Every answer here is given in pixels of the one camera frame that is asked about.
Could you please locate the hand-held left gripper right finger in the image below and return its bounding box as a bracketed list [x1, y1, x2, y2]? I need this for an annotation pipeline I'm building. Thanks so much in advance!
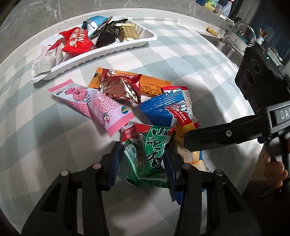
[164, 147, 256, 236]

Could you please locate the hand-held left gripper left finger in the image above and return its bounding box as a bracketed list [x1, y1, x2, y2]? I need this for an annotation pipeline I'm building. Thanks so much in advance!
[21, 142, 125, 236]

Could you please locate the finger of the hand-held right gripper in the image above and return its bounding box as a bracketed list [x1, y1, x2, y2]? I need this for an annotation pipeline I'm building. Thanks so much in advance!
[183, 113, 272, 152]

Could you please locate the blue bread packet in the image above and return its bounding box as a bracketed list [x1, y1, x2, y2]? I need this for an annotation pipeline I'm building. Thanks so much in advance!
[172, 126, 211, 205]

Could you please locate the green snack packet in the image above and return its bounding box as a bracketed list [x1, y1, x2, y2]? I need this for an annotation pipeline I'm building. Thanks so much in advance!
[122, 124, 175, 189]

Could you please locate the red white peach packet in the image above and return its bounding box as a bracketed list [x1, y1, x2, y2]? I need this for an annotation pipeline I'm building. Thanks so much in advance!
[121, 124, 176, 143]

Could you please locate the pink triangular snack packet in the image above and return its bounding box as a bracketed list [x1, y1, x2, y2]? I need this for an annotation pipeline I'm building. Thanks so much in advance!
[48, 79, 136, 138]

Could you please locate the blue red cake packet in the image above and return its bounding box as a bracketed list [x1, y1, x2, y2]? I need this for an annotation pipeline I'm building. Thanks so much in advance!
[140, 86, 200, 137]

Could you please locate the dark red foil snack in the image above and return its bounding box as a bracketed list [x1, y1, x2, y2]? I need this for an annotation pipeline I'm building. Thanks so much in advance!
[100, 69, 142, 105]

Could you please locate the orange snack packet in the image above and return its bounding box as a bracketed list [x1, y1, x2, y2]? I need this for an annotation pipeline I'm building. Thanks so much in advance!
[88, 67, 171, 97]

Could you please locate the white plastic tray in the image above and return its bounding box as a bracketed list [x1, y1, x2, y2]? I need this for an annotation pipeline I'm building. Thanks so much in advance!
[30, 16, 158, 83]

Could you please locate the white pouch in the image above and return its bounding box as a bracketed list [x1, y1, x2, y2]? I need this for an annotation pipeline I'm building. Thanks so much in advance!
[32, 49, 58, 79]

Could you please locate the large red snack packet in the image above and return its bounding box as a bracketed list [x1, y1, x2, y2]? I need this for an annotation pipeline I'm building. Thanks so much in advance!
[59, 27, 97, 55]

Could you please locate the black snack packet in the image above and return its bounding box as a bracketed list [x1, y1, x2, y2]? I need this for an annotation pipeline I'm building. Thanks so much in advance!
[96, 23, 124, 48]

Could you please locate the white red-striped packet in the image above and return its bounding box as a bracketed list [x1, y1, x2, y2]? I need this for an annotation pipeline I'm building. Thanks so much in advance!
[49, 37, 67, 52]

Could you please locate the gold snack packet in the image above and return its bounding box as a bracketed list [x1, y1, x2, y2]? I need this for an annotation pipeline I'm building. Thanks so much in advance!
[115, 19, 140, 42]

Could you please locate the light blue snack packet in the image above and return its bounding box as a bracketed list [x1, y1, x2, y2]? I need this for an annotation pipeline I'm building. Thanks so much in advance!
[83, 16, 113, 38]

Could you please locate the person's right hand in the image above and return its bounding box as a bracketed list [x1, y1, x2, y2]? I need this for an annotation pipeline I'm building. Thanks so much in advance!
[263, 150, 285, 188]

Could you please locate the white utensil cup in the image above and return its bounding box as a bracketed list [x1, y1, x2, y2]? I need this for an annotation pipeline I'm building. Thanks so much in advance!
[256, 28, 269, 45]

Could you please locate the sink drain rack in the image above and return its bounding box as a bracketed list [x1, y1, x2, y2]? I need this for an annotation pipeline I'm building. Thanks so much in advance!
[233, 32, 252, 51]

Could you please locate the steel sink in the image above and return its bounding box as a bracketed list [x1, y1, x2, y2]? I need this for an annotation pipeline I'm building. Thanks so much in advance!
[199, 32, 246, 68]

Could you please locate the metal faucet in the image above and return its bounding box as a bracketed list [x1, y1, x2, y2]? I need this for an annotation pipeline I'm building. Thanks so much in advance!
[221, 23, 256, 46]

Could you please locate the white spray bottle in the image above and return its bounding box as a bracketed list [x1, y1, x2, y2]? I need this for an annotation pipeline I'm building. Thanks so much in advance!
[221, 0, 235, 12]

